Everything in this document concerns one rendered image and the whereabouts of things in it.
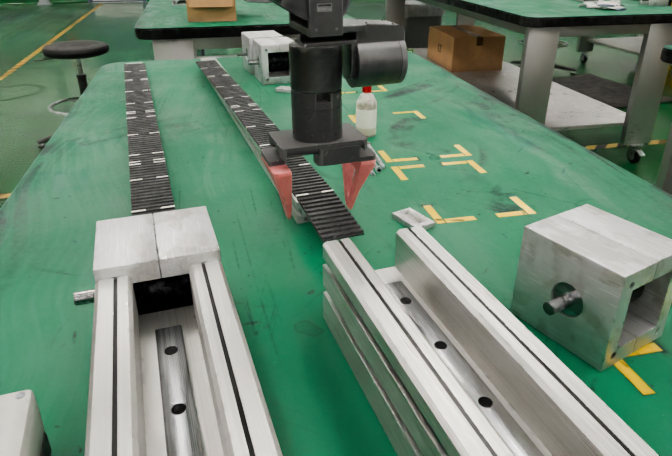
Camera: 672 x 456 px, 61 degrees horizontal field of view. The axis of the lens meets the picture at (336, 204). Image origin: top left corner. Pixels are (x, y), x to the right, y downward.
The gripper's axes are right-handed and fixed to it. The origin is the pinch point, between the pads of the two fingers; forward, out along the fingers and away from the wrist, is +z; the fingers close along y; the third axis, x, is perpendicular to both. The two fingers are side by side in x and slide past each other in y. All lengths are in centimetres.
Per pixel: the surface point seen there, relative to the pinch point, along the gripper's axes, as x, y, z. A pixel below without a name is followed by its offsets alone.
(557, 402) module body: -40.1, 2.2, -5.0
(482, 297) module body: -29.6, 3.7, -5.2
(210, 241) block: -15.9, -14.7, -6.4
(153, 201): 7.6, -19.0, -0.4
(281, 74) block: 78, 15, 2
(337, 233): -6.5, 0.1, 0.5
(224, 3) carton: 187, 19, -4
